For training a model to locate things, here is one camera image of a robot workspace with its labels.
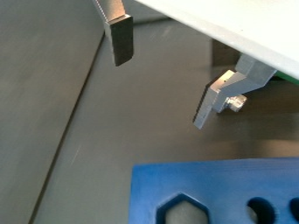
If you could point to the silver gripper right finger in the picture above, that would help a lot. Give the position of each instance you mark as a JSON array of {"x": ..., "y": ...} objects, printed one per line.
[{"x": 224, "y": 93}]

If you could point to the black-padded gripper left finger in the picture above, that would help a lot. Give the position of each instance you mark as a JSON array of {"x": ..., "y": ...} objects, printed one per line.
[{"x": 118, "y": 29}]

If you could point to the green oval cylinder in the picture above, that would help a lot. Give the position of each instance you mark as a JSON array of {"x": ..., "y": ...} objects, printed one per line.
[{"x": 285, "y": 78}]

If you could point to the blue foam shape board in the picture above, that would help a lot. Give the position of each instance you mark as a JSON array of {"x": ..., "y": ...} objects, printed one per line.
[{"x": 221, "y": 187}]

